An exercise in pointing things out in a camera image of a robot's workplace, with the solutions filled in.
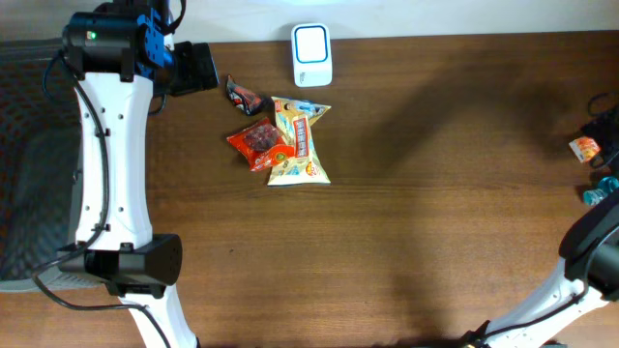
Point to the white barcode scanner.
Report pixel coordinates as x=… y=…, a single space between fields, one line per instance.
x=311 y=55

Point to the silver dark snack packet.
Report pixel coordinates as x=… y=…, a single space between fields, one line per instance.
x=249 y=102

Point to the yellow snack bag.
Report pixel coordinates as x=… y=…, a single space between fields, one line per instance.
x=294 y=120

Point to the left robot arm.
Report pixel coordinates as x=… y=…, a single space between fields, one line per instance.
x=120 y=57

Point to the grey plastic mesh basket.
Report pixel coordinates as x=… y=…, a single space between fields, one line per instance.
x=40 y=157

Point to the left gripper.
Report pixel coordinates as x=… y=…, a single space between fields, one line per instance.
x=200 y=69

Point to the blue mouthwash bottle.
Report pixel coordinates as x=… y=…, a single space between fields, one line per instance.
x=599 y=191

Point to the red snack bag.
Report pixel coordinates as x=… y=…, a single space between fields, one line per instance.
x=262 y=144

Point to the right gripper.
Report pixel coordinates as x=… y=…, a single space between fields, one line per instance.
x=600 y=133

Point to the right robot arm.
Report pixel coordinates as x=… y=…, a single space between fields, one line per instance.
x=586 y=275

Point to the orange tissue pack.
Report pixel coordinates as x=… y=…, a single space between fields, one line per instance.
x=585 y=148

